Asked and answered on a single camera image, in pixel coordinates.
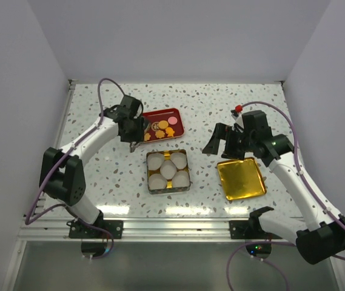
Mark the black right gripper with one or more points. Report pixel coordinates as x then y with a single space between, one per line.
221 132

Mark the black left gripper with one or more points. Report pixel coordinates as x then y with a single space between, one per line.
139 136

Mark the metal tongs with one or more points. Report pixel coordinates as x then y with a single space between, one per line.
140 136

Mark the orange flower cookie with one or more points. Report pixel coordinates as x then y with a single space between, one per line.
147 137

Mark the pink round cookie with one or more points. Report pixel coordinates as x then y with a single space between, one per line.
172 120

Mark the green square cookie tin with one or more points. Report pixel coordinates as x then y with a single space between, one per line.
169 188

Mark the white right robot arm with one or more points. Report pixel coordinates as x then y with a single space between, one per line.
321 233

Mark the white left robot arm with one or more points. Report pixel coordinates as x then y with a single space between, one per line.
62 171

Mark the red tray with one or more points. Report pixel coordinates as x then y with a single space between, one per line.
156 116

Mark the orange round cookie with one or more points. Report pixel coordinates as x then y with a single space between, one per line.
163 125

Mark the white paper cup top-left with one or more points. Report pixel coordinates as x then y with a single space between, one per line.
154 161

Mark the gold tin lid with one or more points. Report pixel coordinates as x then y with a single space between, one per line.
241 179

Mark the white paper cup top-right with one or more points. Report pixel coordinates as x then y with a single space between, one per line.
179 159

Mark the white paper cup centre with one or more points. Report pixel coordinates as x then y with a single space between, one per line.
168 169

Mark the white paper cup bottom-left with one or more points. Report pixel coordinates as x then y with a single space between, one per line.
157 182

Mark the white paper cup bottom-right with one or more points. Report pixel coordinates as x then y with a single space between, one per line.
181 179

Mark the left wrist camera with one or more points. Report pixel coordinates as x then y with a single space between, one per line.
131 106

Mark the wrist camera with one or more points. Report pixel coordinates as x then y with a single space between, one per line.
252 120
131 106

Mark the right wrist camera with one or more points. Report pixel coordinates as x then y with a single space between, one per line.
252 120

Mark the black right base bracket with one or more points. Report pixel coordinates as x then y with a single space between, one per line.
245 230

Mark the black base bracket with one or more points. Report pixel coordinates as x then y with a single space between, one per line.
245 230
102 230

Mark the black left base bracket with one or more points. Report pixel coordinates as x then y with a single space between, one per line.
102 230

